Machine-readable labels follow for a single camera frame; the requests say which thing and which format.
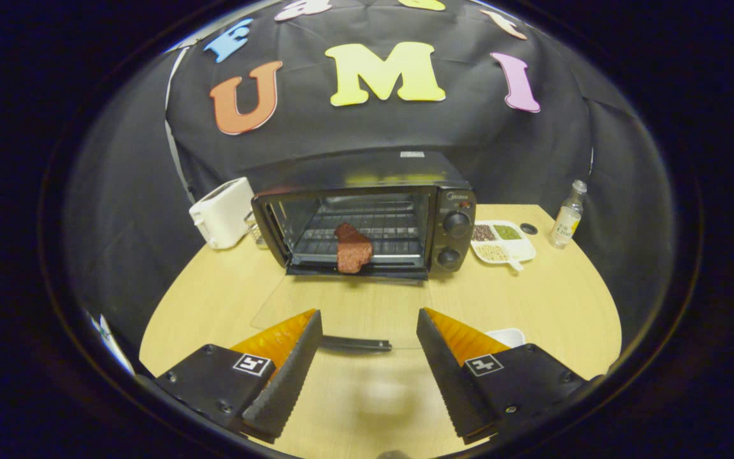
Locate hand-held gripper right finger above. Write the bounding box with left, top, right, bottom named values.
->
left=415, top=307, right=603, bottom=446

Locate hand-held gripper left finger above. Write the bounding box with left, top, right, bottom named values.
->
left=144, top=309, right=324, bottom=444

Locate black toaster oven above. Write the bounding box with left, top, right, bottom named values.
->
left=249, top=150, right=477, bottom=353

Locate brown meat slice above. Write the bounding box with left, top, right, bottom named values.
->
left=333, top=222, right=374, bottom=275

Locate white bread toaster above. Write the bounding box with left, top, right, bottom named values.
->
left=189, top=177, right=256, bottom=250

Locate white rectangular dish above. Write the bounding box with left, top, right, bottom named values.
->
left=485, top=328, right=526, bottom=349

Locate white divided plate with grains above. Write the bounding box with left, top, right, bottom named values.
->
left=470, top=221, right=537, bottom=272

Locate small clear glass bottle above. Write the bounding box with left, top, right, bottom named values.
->
left=549, top=179, right=588, bottom=249

